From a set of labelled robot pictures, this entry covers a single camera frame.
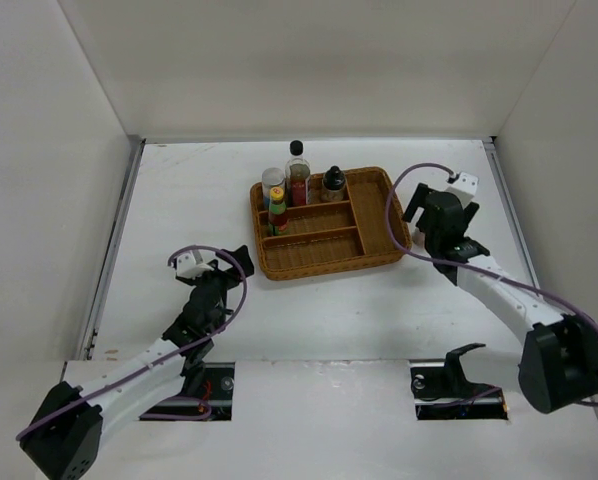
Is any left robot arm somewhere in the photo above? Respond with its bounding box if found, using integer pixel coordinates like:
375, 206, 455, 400
16, 245, 254, 479

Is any tall bottle black cap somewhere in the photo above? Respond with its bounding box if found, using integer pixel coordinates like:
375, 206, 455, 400
285, 140, 311, 207

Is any wicker divided basket tray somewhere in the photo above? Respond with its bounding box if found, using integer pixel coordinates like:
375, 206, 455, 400
250, 166, 412, 281

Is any small jar white lid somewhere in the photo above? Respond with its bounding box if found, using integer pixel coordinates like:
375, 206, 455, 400
411, 227, 425, 248

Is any red sauce bottle yellow cap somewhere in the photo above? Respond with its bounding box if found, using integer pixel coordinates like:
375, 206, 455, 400
268, 186, 288, 236

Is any jar with white beads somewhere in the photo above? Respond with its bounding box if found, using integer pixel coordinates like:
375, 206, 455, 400
261, 167, 285, 209

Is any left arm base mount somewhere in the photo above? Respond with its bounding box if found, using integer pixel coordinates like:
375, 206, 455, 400
139, 356, 236, 422

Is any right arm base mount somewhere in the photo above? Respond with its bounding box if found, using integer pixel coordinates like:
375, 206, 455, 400
410, 343, 508, 421

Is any black cap spice bottle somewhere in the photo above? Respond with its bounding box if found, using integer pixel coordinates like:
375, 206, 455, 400
321, 165, 346, 202

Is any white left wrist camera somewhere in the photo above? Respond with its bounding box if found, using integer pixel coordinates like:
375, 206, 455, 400
168, 250, 213, 277

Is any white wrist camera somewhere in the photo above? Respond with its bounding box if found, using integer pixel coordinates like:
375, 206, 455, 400
446, 172, 479, 206
168, 250, 213, 277

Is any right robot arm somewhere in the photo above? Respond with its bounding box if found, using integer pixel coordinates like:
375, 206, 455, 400
402, 183, 598, 414

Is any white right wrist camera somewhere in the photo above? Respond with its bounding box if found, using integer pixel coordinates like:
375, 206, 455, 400
446, 172, 479, 206

